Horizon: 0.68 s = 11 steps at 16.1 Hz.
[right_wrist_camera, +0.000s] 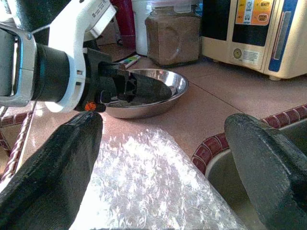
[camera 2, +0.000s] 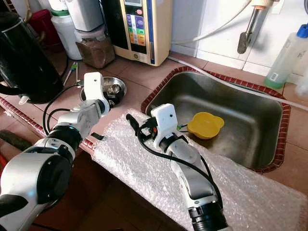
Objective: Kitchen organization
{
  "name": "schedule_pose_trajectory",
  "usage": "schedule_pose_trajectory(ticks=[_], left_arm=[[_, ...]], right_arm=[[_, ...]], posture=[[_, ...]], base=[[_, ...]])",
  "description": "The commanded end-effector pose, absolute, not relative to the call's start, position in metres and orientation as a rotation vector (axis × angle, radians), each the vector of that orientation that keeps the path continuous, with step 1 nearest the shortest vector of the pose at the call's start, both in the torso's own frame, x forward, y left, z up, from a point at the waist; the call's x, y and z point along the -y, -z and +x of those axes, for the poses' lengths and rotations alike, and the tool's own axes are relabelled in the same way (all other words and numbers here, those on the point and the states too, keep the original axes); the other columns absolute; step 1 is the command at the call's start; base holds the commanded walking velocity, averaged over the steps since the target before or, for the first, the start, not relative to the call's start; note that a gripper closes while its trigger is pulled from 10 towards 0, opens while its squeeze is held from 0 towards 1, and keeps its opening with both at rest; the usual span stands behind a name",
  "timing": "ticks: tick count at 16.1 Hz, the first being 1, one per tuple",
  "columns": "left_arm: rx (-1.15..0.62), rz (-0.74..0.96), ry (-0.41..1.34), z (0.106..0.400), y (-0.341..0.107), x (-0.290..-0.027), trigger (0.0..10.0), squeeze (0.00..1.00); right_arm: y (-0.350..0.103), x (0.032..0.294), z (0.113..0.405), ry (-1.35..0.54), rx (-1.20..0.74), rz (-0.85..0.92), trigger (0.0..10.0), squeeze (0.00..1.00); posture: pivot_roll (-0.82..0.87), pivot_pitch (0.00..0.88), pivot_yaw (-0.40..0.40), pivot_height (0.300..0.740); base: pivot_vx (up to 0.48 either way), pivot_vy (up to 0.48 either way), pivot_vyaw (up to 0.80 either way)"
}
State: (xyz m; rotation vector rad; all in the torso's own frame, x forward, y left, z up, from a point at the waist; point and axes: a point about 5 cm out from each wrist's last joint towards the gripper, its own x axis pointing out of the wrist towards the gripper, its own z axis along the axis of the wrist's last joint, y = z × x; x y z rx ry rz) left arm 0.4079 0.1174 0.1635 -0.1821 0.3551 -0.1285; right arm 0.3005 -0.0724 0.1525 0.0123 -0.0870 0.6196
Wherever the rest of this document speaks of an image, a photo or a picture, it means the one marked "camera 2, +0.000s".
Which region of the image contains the red plastic container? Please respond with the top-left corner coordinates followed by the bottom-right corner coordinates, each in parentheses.
top-left (27, 9), bottom-right (61, 49)

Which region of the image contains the white canister green band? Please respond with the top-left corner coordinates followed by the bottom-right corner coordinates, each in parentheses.
top-left (48, 0), bottom-right (83, 61)

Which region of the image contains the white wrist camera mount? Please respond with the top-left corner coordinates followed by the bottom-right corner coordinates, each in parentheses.
top-left (83, 72), bottom-right (104, 103)
top-left (150, 103), bottom-right (178, 140)

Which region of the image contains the metal wall faucet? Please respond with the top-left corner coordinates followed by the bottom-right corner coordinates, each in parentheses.
top-left (237, 0), bottom-right (281, 54)

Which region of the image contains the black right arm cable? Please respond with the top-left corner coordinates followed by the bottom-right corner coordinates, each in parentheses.
top-left (125, 113), bottom-right (224, 210)

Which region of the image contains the blue cap dish soap bottle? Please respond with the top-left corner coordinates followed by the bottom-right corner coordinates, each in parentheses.
top-left (264, 23), bottom-right (308, 90)

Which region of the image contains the stainless steel bowl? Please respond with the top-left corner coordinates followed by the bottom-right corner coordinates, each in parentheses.
top-left (79, 76), bottom-right (127, 107)

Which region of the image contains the black electric kettle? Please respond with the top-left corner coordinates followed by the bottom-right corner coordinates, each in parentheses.
top-left (0, 11), bottom-right (64, 104)

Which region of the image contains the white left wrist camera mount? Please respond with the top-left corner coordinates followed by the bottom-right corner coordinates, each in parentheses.
top-left (83, 72), bottom-right (104, 103)

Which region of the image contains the white hose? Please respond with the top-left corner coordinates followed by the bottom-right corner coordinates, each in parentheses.
top-left (171, 0), bottom-right (253, 45)

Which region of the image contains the cream water ionizer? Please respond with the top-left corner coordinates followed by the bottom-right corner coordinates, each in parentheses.
top-left (101, 0), bottom-right (174, 67)

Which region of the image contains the bubble wrap sheet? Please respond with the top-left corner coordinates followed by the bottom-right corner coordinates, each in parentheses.
top-left (91, 108), bottom-right (308, 231)

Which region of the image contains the stainless steel sink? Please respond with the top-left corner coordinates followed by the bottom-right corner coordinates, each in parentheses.
top-left (147, 71), bottom-right (283, 169)

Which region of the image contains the white plastic tub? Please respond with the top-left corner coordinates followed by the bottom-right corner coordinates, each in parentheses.
top-left (65, 0), bottom-right (105, 32)

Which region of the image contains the grey tube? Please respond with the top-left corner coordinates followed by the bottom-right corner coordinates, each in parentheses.
top-left (166, 55), bottom-right (308, 104)

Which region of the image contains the yellow plastic bowl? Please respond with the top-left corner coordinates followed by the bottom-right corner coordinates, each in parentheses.
top-left (187, 112), bottom-right (225, 140)

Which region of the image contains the glass jar brown powder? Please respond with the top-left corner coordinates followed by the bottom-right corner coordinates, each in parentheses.
top-left (75, 24), bottom-right (116, 69)

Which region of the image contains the dark stick-shaped handle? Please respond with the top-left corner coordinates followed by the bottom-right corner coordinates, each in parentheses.
top-left (0, 129), bottom-right (32, 151)

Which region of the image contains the clear plastic bottle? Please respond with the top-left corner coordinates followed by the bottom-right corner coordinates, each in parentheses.
top-left (296, 67), bottom-right (308, 100)

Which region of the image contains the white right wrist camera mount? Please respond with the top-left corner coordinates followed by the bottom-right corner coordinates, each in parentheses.
top-left (150, 103), bottom-right (178, 140)

